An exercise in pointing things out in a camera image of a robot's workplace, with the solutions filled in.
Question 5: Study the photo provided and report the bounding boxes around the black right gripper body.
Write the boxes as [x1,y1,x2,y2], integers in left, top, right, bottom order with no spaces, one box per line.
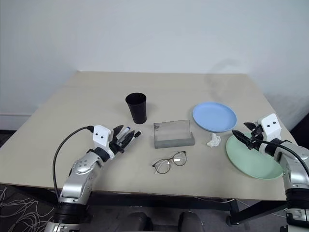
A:
[249,125,264,151]

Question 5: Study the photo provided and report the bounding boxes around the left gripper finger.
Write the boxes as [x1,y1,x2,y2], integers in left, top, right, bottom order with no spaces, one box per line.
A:
[112,125,125,137]
[121,130,136,146]

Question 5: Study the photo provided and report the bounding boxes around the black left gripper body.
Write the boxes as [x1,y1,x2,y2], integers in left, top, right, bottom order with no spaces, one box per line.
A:
[109,131,126,156]

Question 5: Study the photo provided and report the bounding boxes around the light green plate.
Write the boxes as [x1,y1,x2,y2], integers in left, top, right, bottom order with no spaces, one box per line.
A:
[225,131,284,180]

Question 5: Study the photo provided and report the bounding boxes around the grey glasses case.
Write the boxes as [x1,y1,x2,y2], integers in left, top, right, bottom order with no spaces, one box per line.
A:
[153,119,195,149]

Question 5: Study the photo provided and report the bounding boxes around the thin-framed round eyeglasses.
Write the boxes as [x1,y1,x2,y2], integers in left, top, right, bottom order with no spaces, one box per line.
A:
[152,151,188,175]

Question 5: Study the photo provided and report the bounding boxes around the white marker with blue cap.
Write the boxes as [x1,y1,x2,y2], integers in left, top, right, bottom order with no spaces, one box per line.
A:
[120,126,132,144]

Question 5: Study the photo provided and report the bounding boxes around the black marker pen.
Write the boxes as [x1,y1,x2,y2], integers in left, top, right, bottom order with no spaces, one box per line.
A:
[130,130,143,146]

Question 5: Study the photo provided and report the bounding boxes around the black plastic cup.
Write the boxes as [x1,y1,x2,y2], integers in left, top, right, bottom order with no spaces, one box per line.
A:
[125,92,147,125]

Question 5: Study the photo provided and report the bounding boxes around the crumpled white tissue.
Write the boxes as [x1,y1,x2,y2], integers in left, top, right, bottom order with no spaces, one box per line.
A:
[206,132,222,147]

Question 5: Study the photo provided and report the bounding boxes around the light blue plate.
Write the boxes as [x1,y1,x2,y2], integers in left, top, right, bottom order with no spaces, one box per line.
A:
[192,101,238,133]

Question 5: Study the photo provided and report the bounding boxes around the dark rounded shape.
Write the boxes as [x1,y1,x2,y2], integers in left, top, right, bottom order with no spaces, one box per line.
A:
[178,211,205,232]

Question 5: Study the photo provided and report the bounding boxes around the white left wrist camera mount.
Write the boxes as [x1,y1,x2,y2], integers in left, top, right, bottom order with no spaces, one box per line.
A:
[92,125,116,160]

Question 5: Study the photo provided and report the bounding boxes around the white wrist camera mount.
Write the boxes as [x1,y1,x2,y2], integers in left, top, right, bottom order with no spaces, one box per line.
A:
[92,125,116,160]
[256,113,282,152]

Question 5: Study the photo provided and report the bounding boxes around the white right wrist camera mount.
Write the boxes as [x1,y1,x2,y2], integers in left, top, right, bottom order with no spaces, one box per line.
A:
[256,113,282,152]

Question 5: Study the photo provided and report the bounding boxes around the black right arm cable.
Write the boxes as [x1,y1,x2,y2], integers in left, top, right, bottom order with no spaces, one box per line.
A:
[252,137,309,178]

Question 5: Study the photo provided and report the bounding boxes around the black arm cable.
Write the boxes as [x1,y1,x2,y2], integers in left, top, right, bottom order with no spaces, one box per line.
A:
[52,125,95,203]
[252,137,309,178]

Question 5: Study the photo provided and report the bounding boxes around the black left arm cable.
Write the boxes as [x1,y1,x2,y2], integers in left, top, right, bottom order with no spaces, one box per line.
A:
[52,125,95,203]

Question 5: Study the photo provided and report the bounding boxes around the black table frame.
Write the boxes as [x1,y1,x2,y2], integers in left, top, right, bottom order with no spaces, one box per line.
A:
[0,183,288,227]

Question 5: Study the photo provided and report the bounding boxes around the white wall baseboard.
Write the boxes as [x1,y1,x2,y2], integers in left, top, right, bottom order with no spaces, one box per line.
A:
[0,113,32,131]

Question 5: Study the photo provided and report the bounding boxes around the white floor cable bundle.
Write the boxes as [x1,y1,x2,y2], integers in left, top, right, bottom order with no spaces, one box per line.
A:
[0,185,59,232]

